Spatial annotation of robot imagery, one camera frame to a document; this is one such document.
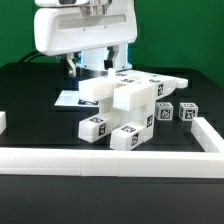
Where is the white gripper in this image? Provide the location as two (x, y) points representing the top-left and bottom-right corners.
(34, 3), (137, 77)

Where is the white chair back part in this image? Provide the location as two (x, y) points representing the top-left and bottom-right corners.
(79, 69), (188, 111)

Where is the white chair seat part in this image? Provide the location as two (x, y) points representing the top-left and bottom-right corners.
(99, 68), (155, 138)

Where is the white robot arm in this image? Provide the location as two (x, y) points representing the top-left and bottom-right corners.
(34, 0), (137, 75)

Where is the white tagged cube left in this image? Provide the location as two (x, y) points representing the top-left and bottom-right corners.
(155, 102), (173, 121)

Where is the white tagged cube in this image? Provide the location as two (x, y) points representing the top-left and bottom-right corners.
(155, 102), (173, 121)
(179, 102), (198, 121)

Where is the white block at left edge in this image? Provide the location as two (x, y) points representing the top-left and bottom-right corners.
(0, 111), (7, 135)

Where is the white tagged cube right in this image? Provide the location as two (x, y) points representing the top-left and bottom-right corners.
(179, 102), (198, 121)

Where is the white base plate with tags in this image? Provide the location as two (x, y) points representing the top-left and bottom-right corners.
(55, 90), (98, 108)

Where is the black cable bundle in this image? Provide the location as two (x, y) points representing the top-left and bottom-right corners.
(20, 51), (43, 64)

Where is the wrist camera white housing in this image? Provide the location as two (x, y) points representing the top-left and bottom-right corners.
(34, 0), (89, 7)

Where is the white U-shaped fence frame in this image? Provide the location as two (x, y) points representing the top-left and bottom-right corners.
(0, 117), (224, 178)

